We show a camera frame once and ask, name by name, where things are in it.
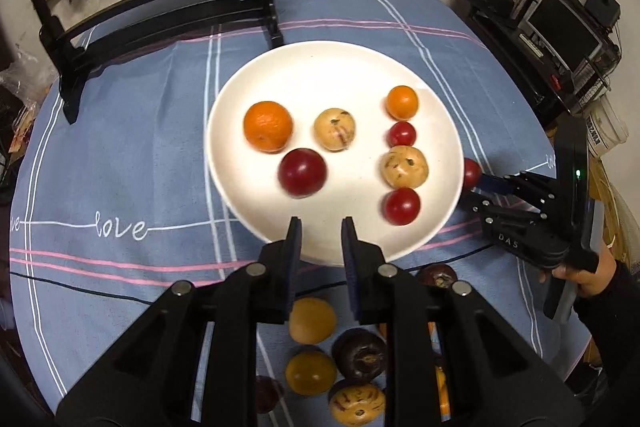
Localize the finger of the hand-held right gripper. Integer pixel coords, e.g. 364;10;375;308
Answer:
479;173;556;202
462;193;541;228

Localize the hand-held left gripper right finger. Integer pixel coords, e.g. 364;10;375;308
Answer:
341;217;586;427

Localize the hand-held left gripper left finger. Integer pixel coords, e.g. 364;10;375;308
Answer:
55;217;302;427

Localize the dark purple mangosteen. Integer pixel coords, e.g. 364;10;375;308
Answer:
331;328;390;384
416;264;457;289

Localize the small red plum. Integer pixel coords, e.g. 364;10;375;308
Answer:
388;121;417;148

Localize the yellow-green round fruit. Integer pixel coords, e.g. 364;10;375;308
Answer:
285;351;338;397

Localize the orange mandarin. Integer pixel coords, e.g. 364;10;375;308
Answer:
243;101;294;154
385;86;419;120

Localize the dark red plum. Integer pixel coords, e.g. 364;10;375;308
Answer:
256;375;286;414

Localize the yellow-orange mandarin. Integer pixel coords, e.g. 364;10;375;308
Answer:
434;364;449;414

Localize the white plate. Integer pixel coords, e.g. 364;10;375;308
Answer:
204;41;465;265

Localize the person's right forearm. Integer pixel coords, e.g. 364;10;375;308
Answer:
575;259;640;388

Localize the person's right hand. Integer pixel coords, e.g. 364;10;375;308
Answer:
537;247;621;298

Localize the pale yellow round fruit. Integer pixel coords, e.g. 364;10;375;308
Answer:
288;297;337;344

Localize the white bucket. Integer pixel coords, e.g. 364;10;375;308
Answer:
582;99;630;158

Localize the black monitor stand shelf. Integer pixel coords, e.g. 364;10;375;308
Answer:
457;0;621;118

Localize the computer monitor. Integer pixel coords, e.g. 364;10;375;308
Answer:
520;0;603;68

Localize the blue plaid tablecloth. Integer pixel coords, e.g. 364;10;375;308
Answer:
7;0;603;427

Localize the long thin black thread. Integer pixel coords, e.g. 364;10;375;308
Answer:
9;242;501;305

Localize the black speaker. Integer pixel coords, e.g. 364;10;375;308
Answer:
585;0;622;28

